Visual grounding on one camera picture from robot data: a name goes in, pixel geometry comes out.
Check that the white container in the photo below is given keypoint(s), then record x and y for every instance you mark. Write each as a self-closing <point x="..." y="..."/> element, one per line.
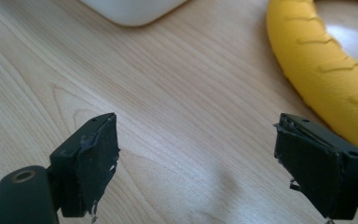
<point x="133" y="11"/>

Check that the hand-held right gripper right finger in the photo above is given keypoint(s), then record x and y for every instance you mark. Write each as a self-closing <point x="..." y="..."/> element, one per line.
<point x="317" y="168"/>

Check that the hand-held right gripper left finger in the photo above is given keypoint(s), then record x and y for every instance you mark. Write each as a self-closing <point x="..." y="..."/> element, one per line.
<point x="87" y="168"/>

